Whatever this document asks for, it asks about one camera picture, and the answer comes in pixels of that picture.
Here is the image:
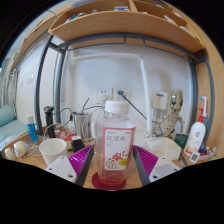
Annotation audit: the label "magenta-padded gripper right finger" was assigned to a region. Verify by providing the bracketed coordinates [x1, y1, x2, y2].
[132, 145, 183, 186]

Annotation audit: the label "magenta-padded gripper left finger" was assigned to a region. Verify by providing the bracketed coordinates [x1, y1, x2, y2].
[44, 144, 96, 187]

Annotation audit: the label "clear pink-label drink bottle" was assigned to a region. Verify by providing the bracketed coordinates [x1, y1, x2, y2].
[94, 99, 137, 185]

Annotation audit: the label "small black charger block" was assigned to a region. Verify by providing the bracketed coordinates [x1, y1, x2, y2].
[70, 138, 86, 154]

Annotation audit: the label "flat round red coaster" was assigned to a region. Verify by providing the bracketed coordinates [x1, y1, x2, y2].
[91, 171, 128, 191]

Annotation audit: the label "white paper cup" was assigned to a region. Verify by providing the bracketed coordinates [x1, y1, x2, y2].
[38, 137, 68, 167]

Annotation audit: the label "red white packet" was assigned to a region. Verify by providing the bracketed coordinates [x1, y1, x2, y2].
[56, 129, 78, 142]

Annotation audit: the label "steel tumbler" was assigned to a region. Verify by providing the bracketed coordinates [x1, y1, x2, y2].
[72, 112, 92, 141]

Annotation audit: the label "dark green round jar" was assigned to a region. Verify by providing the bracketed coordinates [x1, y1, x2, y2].
[174, 133, 189, 148]

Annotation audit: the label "small white thermometer display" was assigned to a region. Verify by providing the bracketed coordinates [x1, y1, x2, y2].
[188, 151, 200, 164]

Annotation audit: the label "black electric shaver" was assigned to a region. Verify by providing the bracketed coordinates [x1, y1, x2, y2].
[43, 105, 56, 138]

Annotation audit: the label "tree creature figurine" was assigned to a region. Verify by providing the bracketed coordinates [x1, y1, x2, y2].
[156, 88, 185, 139]

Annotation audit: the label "white red-pump lotion bottle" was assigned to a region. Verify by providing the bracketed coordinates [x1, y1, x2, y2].
[183, 108, 207, 157]

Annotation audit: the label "blue white-capped tube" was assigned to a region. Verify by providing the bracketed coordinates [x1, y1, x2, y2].
[25, 115, 39, 144]

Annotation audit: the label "small blue box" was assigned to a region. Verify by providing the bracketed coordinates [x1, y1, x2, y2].
[198, 141, 209, 155]

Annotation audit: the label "white round headphones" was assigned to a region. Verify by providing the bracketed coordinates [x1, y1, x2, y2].
[3, 139, 31, 160]

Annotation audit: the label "teal bed bedding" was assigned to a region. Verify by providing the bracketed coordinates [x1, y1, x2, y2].
[0, 104, 28, 148]

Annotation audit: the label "wooden wardrobe side panel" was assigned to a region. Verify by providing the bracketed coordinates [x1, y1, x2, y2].
[189, 0, 224, 158]

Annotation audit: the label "wooden shelf unit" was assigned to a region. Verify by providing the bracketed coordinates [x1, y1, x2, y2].
[48, 0, 205, 54]

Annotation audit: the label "black power cable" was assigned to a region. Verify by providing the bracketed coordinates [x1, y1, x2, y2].
[118, 90, 148, 120]

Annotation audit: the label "white wall switch box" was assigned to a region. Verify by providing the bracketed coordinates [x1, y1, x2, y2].
[151, 90, 169, 110]

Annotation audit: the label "grey metal desk frame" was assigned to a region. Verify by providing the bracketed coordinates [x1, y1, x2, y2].
[34, 31, 215, 144]

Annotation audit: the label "white wall outlet with plug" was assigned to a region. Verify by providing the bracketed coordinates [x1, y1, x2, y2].
[114, 88, 132, 101]

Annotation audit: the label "white wall conduit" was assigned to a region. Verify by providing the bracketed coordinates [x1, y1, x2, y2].
[71, 53, 153, 128]

